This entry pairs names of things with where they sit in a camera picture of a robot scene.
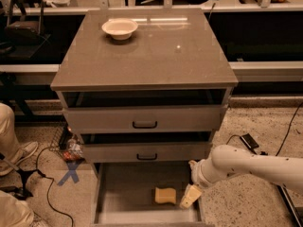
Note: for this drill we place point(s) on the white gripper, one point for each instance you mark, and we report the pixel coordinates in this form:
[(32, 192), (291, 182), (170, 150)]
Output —
[(198, 174)]

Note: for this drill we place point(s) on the yellow sponge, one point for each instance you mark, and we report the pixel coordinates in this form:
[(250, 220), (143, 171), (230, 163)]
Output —
[(165, 195)]

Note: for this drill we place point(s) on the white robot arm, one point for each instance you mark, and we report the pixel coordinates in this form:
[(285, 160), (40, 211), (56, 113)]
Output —
[(225, 162)]

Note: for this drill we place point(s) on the open bottom grey drawer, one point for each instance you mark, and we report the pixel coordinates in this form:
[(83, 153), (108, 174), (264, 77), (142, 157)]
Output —
[(125, 196)]

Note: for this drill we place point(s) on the middle grey drawer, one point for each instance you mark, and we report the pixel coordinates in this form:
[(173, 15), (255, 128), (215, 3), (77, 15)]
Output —
[(169, 146)]

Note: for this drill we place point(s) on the grey drawer cabinet with countertop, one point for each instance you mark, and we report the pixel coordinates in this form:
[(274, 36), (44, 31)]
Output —
[(172, 49)]

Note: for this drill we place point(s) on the top grey drawer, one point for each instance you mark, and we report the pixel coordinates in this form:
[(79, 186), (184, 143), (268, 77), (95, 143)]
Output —
[(174, 110)]

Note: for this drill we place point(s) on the black power adapter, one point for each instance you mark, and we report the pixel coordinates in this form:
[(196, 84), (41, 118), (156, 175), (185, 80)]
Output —
[(249, 141)]

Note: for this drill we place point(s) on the black bar on floor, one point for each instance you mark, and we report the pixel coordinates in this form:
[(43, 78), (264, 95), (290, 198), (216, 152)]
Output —
[(296, 212)]

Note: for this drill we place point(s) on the blue tape cross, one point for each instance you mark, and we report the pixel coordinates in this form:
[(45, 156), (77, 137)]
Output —
[(71, 173)]

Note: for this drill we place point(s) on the white bowl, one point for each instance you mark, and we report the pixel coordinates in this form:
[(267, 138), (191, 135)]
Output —
[(120, 29)]

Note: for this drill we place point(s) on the black tripod stand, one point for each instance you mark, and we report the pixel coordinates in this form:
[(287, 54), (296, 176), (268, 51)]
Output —
[(20, 193)]

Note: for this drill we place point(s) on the beige trouser leg lower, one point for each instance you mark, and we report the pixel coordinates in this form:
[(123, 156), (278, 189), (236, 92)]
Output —
[(14, 213)]

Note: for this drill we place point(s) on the beige trouser leg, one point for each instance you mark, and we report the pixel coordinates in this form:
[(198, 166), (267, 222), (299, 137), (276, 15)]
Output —
[(8, 138), (14, 213)]

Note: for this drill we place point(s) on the beige trouser leg upper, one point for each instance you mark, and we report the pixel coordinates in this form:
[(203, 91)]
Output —
[(8, 138)]

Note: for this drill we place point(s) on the black chair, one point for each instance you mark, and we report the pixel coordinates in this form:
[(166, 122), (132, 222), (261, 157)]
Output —
[(23, 36)]

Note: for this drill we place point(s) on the black middle drawer handle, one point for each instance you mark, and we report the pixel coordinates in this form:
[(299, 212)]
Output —
[(142, 157)]

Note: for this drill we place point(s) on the black drawer handle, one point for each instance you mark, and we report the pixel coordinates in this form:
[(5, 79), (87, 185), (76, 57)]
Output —
[(142, 157), (144, 124)]

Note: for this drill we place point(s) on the black top drawer handle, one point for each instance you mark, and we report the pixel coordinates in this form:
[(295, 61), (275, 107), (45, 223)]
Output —
[(144, 124)]

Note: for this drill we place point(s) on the wire basket with items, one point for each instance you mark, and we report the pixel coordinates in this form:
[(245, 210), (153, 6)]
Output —
[(66, 144)]

